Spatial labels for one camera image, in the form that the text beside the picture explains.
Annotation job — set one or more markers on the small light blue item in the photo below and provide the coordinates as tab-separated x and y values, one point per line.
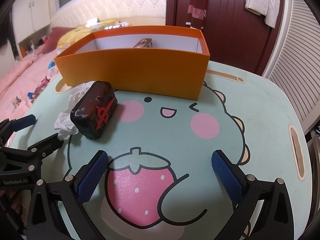
52	65

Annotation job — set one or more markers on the orange cardboard box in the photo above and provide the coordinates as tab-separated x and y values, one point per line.
150	72

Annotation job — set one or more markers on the small clear cup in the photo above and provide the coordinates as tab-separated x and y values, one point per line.
53	72

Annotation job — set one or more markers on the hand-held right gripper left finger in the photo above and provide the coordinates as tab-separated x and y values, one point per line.
92	177

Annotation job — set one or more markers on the pink blanket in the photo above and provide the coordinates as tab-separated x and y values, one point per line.
20	75

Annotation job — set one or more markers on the dark red pillow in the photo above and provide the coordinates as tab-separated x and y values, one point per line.
53	40

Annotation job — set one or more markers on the mint green cartoon desktop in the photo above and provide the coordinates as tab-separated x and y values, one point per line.
262	105

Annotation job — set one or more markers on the black pouch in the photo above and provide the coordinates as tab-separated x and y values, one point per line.
87	115

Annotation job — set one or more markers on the yellow pillow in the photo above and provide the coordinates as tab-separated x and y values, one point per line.
72	36

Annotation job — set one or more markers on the cream tufted headboard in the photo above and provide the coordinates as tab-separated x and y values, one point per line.
125	2

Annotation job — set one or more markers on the white knit sweater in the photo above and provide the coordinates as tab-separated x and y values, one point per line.
262	0

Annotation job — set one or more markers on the white charger box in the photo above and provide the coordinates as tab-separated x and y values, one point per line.
92	22

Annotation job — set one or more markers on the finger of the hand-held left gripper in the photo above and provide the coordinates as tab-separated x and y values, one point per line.
47	143
25	121

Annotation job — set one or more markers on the small dark blue item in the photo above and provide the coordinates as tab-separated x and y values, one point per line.
31	95

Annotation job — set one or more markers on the red striped scarf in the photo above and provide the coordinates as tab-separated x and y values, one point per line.
197	5

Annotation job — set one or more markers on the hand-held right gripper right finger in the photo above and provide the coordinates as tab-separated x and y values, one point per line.
227	180

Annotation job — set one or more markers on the white plastic bag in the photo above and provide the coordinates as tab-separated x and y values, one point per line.
62	125

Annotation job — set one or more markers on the brown card box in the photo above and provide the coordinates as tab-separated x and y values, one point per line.
143	43

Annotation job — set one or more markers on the dark red wardrobe door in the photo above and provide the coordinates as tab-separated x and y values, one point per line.
232	30

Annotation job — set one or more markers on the white louvred door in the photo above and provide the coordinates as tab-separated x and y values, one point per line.
295	67

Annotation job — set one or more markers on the cream cabinet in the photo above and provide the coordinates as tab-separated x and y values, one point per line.
35	12

